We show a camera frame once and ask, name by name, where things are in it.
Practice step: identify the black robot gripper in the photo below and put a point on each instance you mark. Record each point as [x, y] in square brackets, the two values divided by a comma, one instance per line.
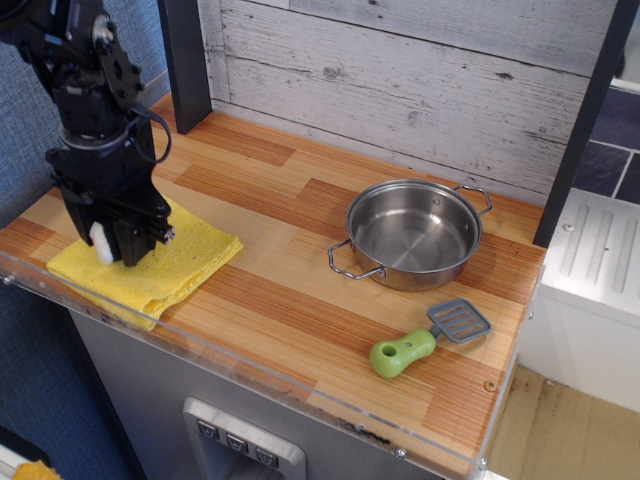
[108, 180]

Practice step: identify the plush sushi roll toy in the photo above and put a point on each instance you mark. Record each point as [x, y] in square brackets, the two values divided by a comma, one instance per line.
[105, 247]

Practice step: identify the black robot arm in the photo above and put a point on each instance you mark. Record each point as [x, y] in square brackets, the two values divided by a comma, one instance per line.
[74, 49]

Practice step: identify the yellow folded towel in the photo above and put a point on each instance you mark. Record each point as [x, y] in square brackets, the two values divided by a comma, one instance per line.
[165, 277]

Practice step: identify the clear acrylic edge guard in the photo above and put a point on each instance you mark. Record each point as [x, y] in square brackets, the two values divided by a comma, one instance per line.
[148, 375]

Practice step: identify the grey toy fridge dispenser panel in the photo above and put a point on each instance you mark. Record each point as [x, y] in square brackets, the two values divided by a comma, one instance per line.
[227, 447]

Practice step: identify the yellow object at corner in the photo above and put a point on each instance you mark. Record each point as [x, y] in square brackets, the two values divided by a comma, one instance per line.
[35, 471]

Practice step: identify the stainless steel pot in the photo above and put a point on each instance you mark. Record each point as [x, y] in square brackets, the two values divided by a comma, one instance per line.
[410, 234]

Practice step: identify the dark grey left post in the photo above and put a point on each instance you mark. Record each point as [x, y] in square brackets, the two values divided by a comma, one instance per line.
[185, 57]

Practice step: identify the dark grey post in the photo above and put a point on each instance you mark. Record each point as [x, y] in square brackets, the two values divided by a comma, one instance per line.
[610, 54]
[185, 57]

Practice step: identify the green handled grey toy spatula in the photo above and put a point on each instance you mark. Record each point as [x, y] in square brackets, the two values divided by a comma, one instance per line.
[458, 320]

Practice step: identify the dark grey right post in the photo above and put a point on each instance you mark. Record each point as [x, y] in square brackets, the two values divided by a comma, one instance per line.
[610, 54]

